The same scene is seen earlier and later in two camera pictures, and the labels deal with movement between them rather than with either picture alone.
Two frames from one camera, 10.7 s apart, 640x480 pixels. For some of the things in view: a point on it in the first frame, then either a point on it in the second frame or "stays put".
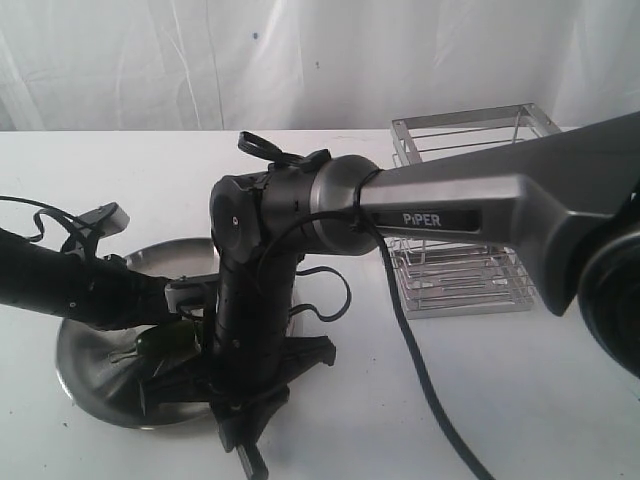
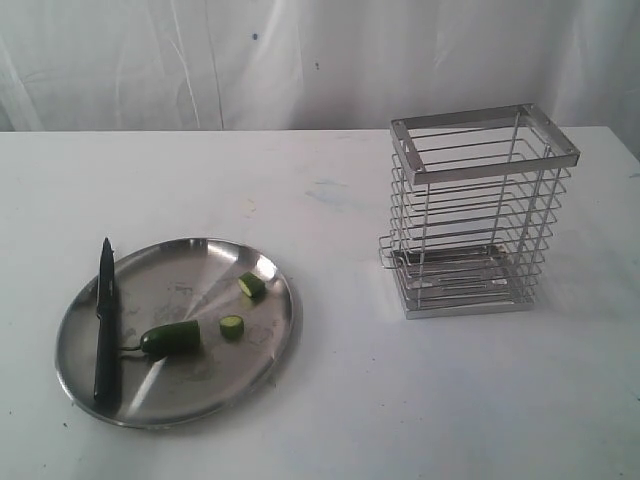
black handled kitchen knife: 252,461 → 105,304
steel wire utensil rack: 439,276 stays put
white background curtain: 310,65 stays put
